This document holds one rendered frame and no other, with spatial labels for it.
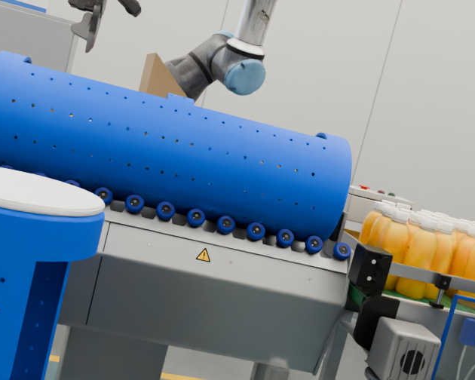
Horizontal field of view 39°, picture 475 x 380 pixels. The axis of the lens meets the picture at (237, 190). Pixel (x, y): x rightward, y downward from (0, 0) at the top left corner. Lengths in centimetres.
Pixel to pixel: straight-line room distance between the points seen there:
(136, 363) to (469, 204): 352
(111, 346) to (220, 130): 80
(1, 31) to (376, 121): 265
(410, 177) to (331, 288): 328
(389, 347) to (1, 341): 85
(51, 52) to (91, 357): 151
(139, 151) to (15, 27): 166
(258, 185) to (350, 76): 315
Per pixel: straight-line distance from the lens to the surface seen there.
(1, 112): 157
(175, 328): 170
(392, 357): 153
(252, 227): 163
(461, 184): 510
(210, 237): 161
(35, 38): 311
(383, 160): 480
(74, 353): 207
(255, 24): 192
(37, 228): 96
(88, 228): 101
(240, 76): 192
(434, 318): 168
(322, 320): 171
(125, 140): 154
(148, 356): 208
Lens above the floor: 122
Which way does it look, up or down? 6 degrees down
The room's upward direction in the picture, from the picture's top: 14 degrees clockwise
